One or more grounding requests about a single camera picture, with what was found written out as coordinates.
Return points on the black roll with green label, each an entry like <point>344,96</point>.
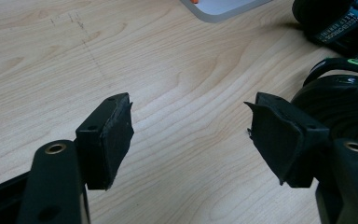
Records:
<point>338,102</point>

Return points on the black device with label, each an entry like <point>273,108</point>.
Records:
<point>335,28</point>

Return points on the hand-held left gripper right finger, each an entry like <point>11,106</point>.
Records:
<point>279,137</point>

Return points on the small orange item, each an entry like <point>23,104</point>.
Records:
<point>194,1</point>

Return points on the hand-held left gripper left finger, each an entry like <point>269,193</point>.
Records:
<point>105,146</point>

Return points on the grey tray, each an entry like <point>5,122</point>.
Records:
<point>220,15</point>

